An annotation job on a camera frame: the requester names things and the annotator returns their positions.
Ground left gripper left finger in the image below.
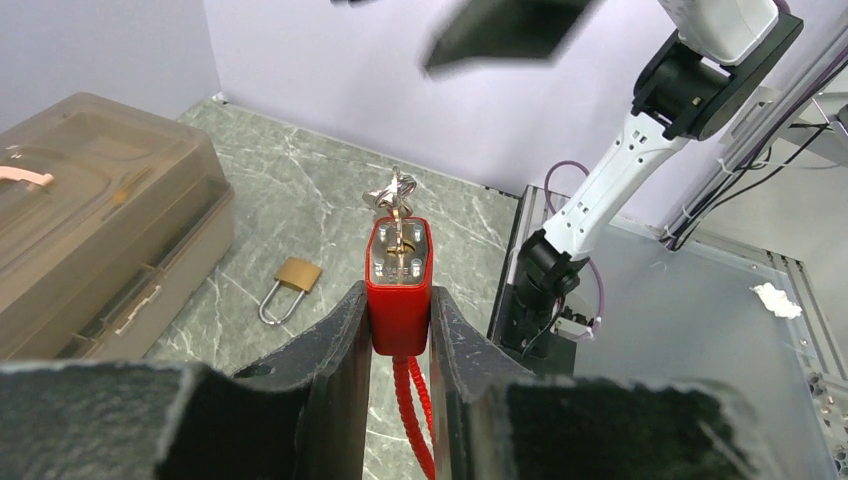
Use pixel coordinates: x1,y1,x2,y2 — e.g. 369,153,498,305
1,282,371,479

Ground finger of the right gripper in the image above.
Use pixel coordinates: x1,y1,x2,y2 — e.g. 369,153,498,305
421,0,594,73

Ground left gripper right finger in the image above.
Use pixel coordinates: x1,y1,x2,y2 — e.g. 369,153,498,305
429,286,782,479

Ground red cable lock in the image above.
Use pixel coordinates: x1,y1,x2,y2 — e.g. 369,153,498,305
364,217,436,479

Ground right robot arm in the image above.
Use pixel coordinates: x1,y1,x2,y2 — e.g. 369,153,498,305
422,1,804,355

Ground brass padlock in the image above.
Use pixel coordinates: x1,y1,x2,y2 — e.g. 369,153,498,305
257,257,322,326

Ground brown translucent tool box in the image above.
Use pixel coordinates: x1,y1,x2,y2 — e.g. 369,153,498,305
1,92,234,361

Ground white crumpled tissue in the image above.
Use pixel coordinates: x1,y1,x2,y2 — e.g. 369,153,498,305
750,282,803,320

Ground pink tool box handle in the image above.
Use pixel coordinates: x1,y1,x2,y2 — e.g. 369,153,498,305
1,166,55,190

